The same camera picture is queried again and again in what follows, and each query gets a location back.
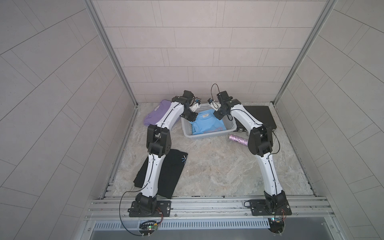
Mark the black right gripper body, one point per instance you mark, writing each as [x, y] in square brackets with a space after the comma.
[220, 114]

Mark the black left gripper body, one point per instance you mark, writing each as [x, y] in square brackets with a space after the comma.
[186, 115]

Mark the light blue t-shirt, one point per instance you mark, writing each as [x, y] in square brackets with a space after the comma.
[207, 125]

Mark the black t-shirt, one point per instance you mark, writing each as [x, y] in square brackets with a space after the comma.
[170, 173]

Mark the teal t-shirt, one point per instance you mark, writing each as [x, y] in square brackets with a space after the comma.
[207, 113]

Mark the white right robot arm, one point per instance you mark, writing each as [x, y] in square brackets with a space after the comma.
[260, 144]

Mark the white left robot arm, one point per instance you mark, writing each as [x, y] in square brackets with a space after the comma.
[159, 144]

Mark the white plastic laundry basket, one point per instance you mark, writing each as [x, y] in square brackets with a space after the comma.
[187, 127]

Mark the purple folded t-shirt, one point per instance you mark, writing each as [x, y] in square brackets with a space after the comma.
[156, 115]

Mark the black hard case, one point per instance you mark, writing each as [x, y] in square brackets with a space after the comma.
[262, 114]

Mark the purple glitter bottle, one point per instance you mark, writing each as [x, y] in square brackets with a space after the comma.
[239, 140]

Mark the left circuit board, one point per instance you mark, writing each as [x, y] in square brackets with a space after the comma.
[148, 227]

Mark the circuit board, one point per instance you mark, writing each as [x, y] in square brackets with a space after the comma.
[148, 227]
[277, 226]

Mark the right circuit board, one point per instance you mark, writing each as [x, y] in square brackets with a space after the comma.
[277, 226]

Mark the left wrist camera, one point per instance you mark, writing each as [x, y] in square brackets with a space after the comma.
[195, 105]

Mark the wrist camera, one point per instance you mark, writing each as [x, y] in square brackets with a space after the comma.
[213, 104]
[195, 105]

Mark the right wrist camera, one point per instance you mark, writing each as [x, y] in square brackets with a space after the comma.
[213, 104]

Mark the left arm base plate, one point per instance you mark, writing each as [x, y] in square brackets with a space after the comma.
[161, 208]

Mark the aluminium mounting rail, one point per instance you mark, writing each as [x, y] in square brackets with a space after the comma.
[115, 208]

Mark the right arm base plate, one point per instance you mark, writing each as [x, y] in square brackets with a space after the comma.
[265, 208]

